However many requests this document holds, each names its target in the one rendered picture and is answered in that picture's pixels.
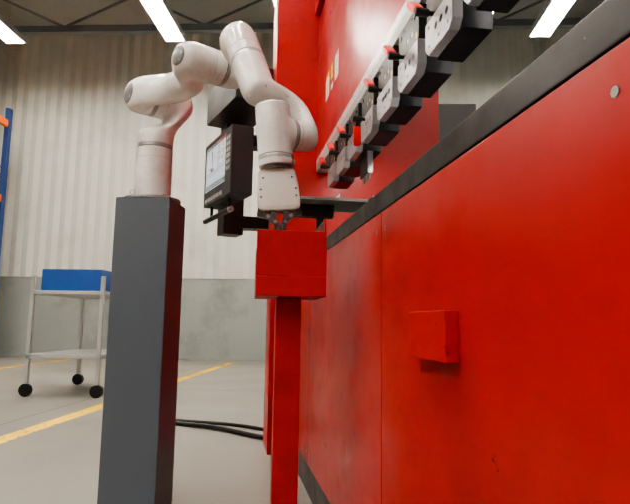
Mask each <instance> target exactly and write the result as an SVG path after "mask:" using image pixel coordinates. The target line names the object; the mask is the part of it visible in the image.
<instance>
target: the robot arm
mask: <svg viewBox="0 0 630 504"><path fill-rule="evenodd" d="M220 48H221V51H220V50H217V49H214V48H211V47H209V46H206V45H203V44H200V43H197V42H191V41H187V42H182V43H180V44H178V45H177V46H176V47H175V49H174V51H173V54H172V70H173V71H172V72H171V73H168V74H158V75H147V76H141V77H137V78H135V79H133V80H132V81H130V82H129V83H128V85H127V87H126V88H125V92H124V100H125V103H126V105H127V106H128V108H129V109H130V110H132V111H133V112H135V113H138V114H141V115H145V116H149V117H153V118H157V119H161V120H162V124H160V125H156V126H150V127H146V128H143V129H141V130H140V132H139V134H138V139H137V154H136V172H135V189H133V191H132V190H130V192H129V194H127V195H126V196H124V197H170V198H171V199H173V200H174V201H176V202H177V203H178V204H180V205H181V201H180V200H179V199H177V198H174V197H171V181H172V160H173V143H174V137H175V134H176V132H177V130H178V129H179V128H180V127H181V126H182V125H183V124H184V123H185V122H186V121H187V120H188V118H189V117H190V116H191V114H192V111H193V103H192V99H191V98H193V97H194V96H196V95H198V94H199V93H200V92H201V90H202V89H203V86H204V82H206V83H209V84H212V85H215V86H218V87H222V88H225V89H238V88H240V91H241V94H242V96H243V98H244V99H245V101H246V102H247V103H249V104H250V105H252V106H254V107H255V115H256V131H257V147H258V164H259V169H260V171H259V172H258V175H257V209H258V211H257V217H258V218H262V219H267V220H268V221H269V222H270V223H271V224H272V225H273V226H274V230H287V223H288V222H289V221H290V220H291V219H292V218H294V217H298V216H301V214H302V211H301V208H300V194H299V187H298V181H297V176H296V172H295V170H294V169H292V165H295V160H293V151H296V152H309V151H312V150H313V149H314V148H315V147H316V146H317V143H318V131H317V127H316V125H315V122H314V120H313V118H312V115H311V113H310V111H309V110H308V108H307V106H306V105H305V103H304V102H303V101H302V100H301V99H300V98H299V97H298V96H297V95H295V94H294V93H293V92H291V91H290V90H288V89H287V88H285V87H284V86H282V85H280V84H278V83H277V82H275V81H274V80H273V79H272V76H271V73H270V71H269V68H268V65H267V62H266V60H265V57H264V55H263V52H262V49H261V47H260V44H259V42H258V39H257V37H256V34H255V32H254V31H253V29H252V28H251V27H250V26H249V25H248V24H247V23H245V22H242V21H235V22H232V23H230V24H229V25H228V26H226V27H225V28H224V29H223V31H222V32H221V35H220ZM276 214H283V217H282V222H281V225H279V222H278V220H277V215H276Z"/></svg>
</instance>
